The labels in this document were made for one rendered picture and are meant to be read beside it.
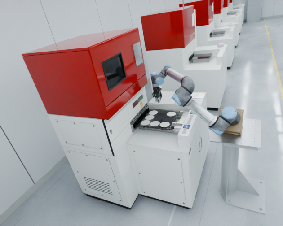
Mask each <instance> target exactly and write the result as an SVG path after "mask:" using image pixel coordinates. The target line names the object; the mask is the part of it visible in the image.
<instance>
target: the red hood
mask: <svg viewBox="0 0 283 226"><path fill-rule="evenodd" d="M22 57H23V59H24V62H25V64H26V66H27V69H28V71H29V73H30V75H31V78H32V80H33V82H34V84H35V87H36V89H37V91H38V93H39V95H40V97H41V100H42V102H43V104H44V106H45V109H46V111H47V113H48V114H56V115H65V116H74V117H87V118H96V119H105V120H109V119H110V118H111V117H112V116H113V115H114V114H116V113H117V112H118V111H119V110H120V109H121V108H122V107H123V106H124V105H125V104H126V103H127V102H128V101H129V100H130V99H131V98H132V97H133V96H135V95H136V94H137V93H138V92H139V91H140V90H141V89H142V88H143V87H144V86H145V85H146V84H147V77H146V70H145V64H144V59H143V53H142V46H141V41H140V35H139V29H138V27H136V28H129V29H123V30H114V31H107V32H101V33H94V34H87V35H80V36H77V37H74V38H71V39H67V40H64V41H61V42H58V43H55V44H51V45H49V46H46V47H42V48H39V49H36V50H33V51H30V52H26V53H23V54H22Z"/></svg>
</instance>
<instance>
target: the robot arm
mask: <svg viewBox="0 0 283 226"><path fill-rule="evenodd" d="M150 75H151V81H152V87H153V91H154V92H153V93H152V94H153V97H155V101H156V102H158V103H160V101H161V98H162V93H161V91H160V90H162V88H160V87H159V85H162V84H163V83H164V79H165V77H166V76H169V77H171V78H173V79H174V80H176V81H178V82H179V83H180V84H181V86H180V87H179V89H178V90H177V91H176V93H174V95H173V97H172V98H173V100H174V101H175V102H176V103H177V104H178V105H179V106H180V107H181V106H183V107H187V108H188V109H189V110H191V111H192V112H193V113H195V114H196V115H197V116H199V117H200V118H201V119H203V120H204V121H205V122H206V123H207V124H208V127H209V129H210V130H211V131H213V132H215V133H216V134H218V135H221V134H222V133H223V132H224V131H225V130H226V129H227V127H228V126H235V125H237V124H239V122H240V120H241V116H240V114H239V112H237V111H236V109H235V108H233V107H231V106H227V107H225V108H223V110H222V112H221V114H220V115H219V116H213V115H212V114H211V113H209V112H208V111H207V110H206V109H205V108H203V107H202V106H201V105H199V104H198V103H197V102H196V101H194V100H193V98H192V96H191V94H192V93H193V91H194V89H195V85H194V82H193V80H192V79H191V78H190V77H188V76H184V75H182V74H181V73H179V72H177V71H175V70H173V69H172V66H170V65H169V64H166V65H165V66H164V68H163V69H162V70H161V72H160V73H159V74H158V73H157V72H152V73H151V74H150ZM158 98H159V99H158Z"/></svg>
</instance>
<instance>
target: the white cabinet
mask: <svg viewBox="0 0 283 226"><path fill-rule="evenodd" d="M126 146H127V150H128V154H129V158H130V161H131V165H132V169H133V173H134V177H135V181H136V184H137V189H138V192H139V194H141V196H144V197H148V198H151V199H154V200H158V201H162V202H165V203H169V204H172V205H176V206H179V207H183V208H186V209H190V208H192V206H193V203H194V200H195V195H196V192H197V188H198V185H199V181H200V177H201V174H202V171H203V166H204V163H205V159H206V156H207V152H208V124H207V123H206V122H205V121H204V120H203V119H201V120H200V122H199V125H198V128H197V130H196V133H195V135H194V138H193V140H192V143H191V145H190V148H189V151H188V153H187V154H186V153H180V152H172V151H166V150H161V149H155V148H147V147H141V146H135V145H130V144H126Z"/></svg>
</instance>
